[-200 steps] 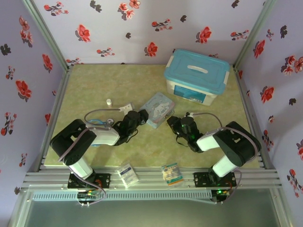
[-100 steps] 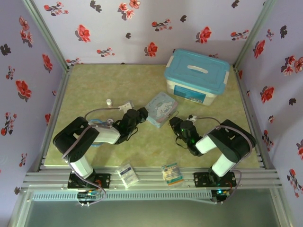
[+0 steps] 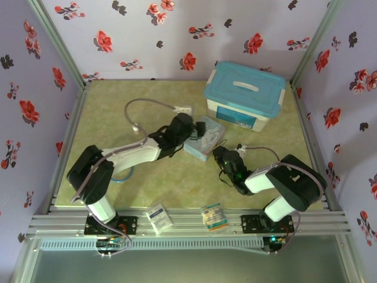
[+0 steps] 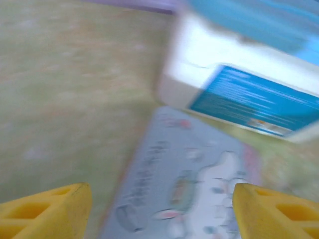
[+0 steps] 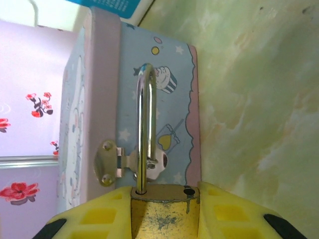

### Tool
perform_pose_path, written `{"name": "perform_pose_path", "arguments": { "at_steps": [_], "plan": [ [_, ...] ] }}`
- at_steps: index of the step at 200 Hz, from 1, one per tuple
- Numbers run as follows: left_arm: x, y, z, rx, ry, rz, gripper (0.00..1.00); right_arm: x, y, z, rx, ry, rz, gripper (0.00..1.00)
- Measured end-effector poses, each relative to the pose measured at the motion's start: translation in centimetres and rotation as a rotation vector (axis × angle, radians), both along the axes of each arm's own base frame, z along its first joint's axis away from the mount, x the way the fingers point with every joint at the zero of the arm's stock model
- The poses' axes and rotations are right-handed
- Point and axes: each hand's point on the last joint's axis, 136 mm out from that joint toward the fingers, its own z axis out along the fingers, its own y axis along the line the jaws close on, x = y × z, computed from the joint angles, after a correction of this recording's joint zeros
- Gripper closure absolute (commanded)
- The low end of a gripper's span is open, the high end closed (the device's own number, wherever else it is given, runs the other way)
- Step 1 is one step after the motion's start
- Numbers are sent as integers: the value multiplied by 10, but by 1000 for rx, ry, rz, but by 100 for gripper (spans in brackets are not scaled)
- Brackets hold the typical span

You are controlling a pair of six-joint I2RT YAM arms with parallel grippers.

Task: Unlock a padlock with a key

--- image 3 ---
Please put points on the aluminium rail frame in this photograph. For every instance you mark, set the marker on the aluminium rail frame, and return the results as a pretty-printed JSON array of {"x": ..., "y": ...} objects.
[{"x": 188, "y": 212}]

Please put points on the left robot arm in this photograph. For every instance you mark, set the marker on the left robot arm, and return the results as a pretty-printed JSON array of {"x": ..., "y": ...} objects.
[{"x": 112, "y": 171}]

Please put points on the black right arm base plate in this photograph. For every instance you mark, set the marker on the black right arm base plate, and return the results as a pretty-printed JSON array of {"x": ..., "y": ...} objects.
[{"x": 250, "y": 224}]

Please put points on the orange green plastic packet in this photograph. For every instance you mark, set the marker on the orange green plastic packet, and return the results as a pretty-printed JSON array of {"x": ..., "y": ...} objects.
[{"x": 215, "y": 216}]

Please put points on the white storage box blue lid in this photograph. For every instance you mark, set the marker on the white storage box blue lid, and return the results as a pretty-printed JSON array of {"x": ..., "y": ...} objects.
[{"x": 244, "y": 94}]

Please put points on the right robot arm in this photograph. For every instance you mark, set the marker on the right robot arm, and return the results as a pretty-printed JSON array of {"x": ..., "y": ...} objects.
[{"x": 282, "y": 185}]

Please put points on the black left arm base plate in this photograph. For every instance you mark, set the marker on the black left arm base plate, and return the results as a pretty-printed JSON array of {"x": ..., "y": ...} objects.
[{"x": 129, "y": 225}]

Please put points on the aluminium frame corner post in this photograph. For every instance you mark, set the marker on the aluminium frame corner post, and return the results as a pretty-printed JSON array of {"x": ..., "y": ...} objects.
[
  {"x": 56, "y": 41},
  {"x": 316, "y": 38}
]

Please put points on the light blue cartoon tin box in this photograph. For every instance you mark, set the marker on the light blue cartoon tin box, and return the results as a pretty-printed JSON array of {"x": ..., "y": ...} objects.
[{"x": 206, "y": 140}]

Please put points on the white blue paper packet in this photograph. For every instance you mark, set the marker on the white blue paper packet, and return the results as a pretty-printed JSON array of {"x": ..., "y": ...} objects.
[{"x": 159, "y": 218}]

